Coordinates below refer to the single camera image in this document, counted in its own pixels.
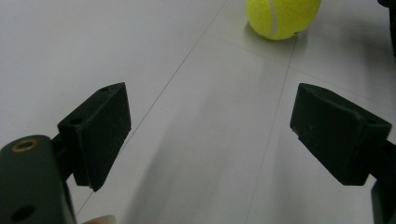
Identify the yellow tennis ball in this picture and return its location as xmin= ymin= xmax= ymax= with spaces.
xmin=246 ymin=0 xmax=322 ymax=42

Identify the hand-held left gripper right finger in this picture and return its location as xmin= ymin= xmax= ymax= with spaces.
xmin=289 ymin=82 xmax=393 ymax=187

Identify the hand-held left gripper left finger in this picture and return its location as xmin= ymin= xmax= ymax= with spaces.
xmin=57 ymin=81 xmax=133 ymax=192

